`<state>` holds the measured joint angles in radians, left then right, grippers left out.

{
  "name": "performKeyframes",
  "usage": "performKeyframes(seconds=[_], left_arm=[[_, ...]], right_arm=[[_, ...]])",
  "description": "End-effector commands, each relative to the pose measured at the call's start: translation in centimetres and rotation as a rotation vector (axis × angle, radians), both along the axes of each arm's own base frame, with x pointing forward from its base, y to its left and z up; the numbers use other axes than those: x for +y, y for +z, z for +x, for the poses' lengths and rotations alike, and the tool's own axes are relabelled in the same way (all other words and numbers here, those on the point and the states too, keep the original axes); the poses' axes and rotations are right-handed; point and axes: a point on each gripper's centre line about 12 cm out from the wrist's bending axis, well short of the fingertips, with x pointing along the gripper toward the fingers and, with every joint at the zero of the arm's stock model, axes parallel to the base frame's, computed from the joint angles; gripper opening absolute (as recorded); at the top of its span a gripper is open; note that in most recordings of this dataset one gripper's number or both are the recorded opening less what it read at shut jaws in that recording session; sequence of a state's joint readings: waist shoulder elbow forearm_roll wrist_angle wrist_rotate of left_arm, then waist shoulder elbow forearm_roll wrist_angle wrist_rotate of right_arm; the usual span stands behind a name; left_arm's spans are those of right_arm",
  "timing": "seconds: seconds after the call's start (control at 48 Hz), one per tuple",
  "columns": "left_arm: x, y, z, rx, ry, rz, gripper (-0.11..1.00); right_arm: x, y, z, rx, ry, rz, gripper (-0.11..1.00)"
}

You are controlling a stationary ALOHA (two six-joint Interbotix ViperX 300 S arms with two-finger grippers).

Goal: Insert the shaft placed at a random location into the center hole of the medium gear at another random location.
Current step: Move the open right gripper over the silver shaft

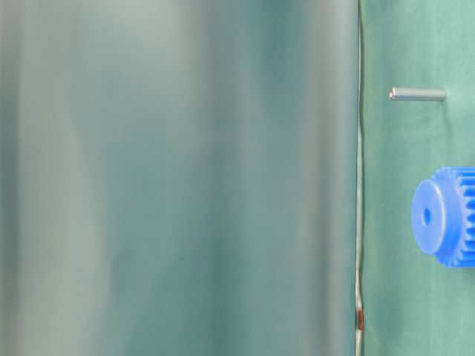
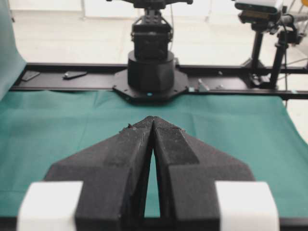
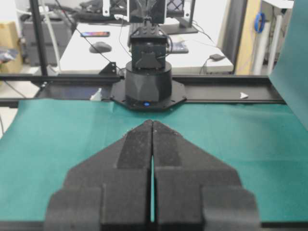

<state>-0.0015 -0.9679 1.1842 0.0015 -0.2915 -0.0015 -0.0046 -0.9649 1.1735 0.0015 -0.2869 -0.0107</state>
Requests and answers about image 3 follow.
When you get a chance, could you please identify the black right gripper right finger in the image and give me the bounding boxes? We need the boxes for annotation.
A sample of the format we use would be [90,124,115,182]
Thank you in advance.
[153,121,261,231]

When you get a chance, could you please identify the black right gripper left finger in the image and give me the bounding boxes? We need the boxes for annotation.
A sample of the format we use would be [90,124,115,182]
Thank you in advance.
[44,120,153,231]

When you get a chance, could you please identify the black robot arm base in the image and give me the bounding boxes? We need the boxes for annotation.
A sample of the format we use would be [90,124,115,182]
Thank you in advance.
[111,18,187,111]

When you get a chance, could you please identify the green table mat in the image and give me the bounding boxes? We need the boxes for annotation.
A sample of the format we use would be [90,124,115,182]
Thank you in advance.
[0,100,308,222]

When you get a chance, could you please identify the small black device on desk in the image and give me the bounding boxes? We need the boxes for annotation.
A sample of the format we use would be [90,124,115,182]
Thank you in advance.
[209,54,225,62]

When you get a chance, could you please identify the black computer mouse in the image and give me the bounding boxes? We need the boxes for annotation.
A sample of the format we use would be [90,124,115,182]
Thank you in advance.
[89,41,112,53]

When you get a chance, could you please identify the white desk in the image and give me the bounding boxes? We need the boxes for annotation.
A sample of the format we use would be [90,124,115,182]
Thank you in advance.
[60,23,233,74]

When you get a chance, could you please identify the black smartphone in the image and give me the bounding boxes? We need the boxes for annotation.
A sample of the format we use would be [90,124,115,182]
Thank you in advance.
[80,31,110,38]

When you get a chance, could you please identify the black monitor stand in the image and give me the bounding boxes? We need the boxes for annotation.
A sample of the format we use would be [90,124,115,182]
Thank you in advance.
[160,17,198,35]

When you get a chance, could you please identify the cardboard box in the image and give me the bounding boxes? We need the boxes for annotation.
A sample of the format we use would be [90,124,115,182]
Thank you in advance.
[0,21,23,74]

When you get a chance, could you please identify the black aluminium frame rail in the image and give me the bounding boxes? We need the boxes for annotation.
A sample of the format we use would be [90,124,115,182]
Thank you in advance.
[0,74,285,111]

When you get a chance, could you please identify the black vertical frame post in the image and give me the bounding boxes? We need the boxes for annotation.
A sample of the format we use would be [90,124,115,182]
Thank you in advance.
[29,0,48,76]

